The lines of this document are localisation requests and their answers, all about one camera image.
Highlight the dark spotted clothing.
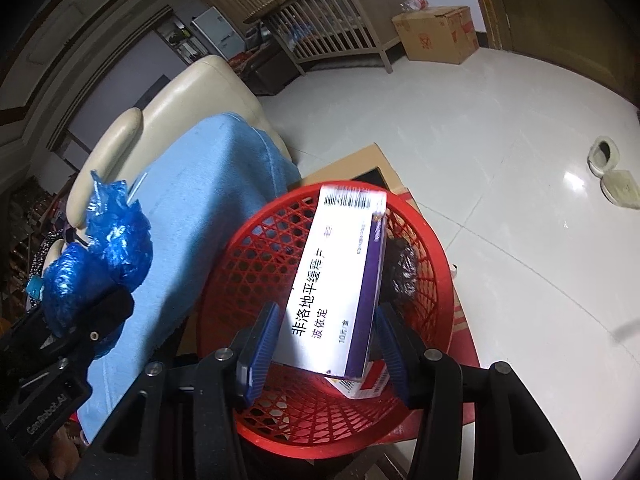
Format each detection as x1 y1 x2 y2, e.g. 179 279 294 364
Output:
30 230 71 281

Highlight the blue plastic bag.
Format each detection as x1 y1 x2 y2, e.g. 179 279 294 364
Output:
42 170 153 361

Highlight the person's left hand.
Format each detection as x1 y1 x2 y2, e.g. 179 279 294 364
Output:
27 425 83 480

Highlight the white appliance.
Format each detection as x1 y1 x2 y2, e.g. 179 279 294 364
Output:
192 7 246 61

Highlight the white slipper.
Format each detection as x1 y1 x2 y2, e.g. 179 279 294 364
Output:
602 169 640 209
589 135 622 177

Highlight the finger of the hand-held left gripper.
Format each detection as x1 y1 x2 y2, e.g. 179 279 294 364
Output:
74 287 136 361

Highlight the flat cardboard sheet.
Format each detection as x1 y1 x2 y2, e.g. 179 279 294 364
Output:
295 144 481 480

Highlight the purple and white medicine box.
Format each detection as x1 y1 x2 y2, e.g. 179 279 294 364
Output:
272 185 388 381

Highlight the black plastic bag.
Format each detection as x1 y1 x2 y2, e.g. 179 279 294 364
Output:
380 237 421 306

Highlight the blue table cloth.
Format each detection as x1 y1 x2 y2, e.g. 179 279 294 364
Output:
77 112 301 446

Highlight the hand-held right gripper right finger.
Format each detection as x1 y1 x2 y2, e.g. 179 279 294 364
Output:
375 304 586 480

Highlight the wooden door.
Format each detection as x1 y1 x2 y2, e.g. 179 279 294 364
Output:
462 0 640 111

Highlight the brown cardboard box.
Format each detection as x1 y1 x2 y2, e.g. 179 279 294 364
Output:
391 5 478 65

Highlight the orange and white medicine box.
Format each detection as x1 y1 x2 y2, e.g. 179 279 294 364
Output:
325 360 391 400

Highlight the red plastic mesh basket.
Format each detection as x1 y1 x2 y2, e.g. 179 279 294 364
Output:
197 187 456 458

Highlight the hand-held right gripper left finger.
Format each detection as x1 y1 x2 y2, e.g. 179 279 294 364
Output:
75 301 281 480

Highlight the wooden slatted crib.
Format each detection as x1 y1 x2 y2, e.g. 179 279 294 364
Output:
245 0 416 76

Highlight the cream leather sofa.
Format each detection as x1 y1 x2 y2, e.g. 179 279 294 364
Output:
65 55 301 231

